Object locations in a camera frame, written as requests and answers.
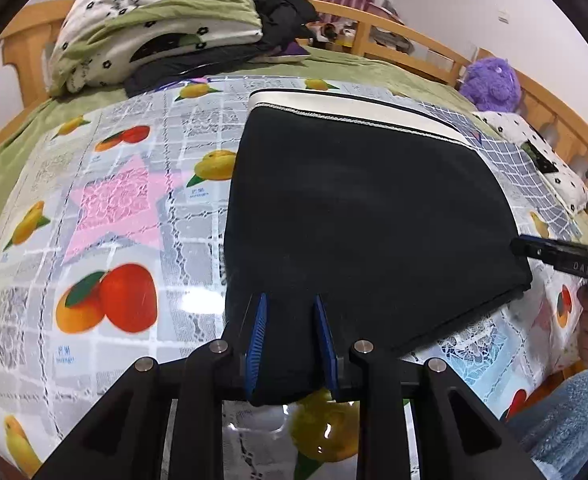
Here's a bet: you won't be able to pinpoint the white dotted pillow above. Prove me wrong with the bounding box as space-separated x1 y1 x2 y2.
476 110 588 214

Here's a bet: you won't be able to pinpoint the purple plush toy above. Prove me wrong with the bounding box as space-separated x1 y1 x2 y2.
460 57 523 112

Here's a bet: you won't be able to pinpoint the wooden bed frame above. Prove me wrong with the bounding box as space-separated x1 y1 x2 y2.
0 0 588 173

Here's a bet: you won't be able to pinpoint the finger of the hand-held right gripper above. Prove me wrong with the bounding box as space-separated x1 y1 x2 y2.
510 234 588 281

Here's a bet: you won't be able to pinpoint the folded white flower print quilt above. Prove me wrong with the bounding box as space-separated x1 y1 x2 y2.
49 0 265 97

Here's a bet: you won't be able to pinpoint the black pants with white stripe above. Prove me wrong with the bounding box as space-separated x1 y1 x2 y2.
223 89 533 407

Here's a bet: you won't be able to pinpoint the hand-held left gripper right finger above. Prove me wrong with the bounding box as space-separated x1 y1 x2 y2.
313 295 544 480

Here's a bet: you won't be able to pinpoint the black jacket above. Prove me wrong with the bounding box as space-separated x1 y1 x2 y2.
124 0 321 97

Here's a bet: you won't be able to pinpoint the fruit print plastic mat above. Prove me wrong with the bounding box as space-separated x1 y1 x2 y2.
0 74 588 480

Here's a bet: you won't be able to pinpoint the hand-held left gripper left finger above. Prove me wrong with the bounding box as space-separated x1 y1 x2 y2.
34 294 271 480

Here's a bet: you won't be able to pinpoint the grey checked cloth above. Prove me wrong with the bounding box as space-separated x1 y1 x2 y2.
466 112 582 241

